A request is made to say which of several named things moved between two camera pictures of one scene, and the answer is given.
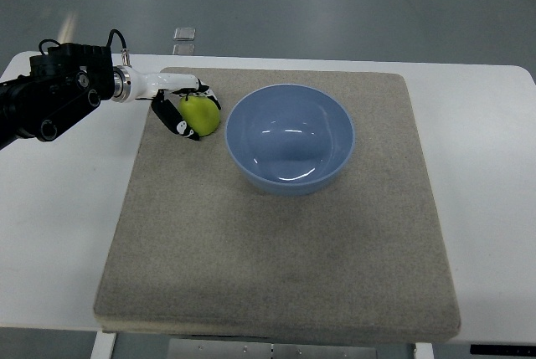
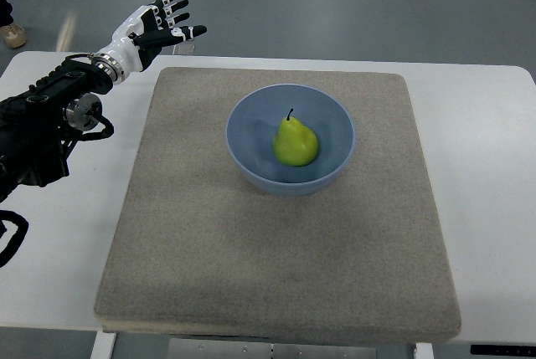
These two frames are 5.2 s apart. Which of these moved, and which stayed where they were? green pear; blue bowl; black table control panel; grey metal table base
Moved: green pear
Stayed: blue bowl; grey metal table base; black table control panel
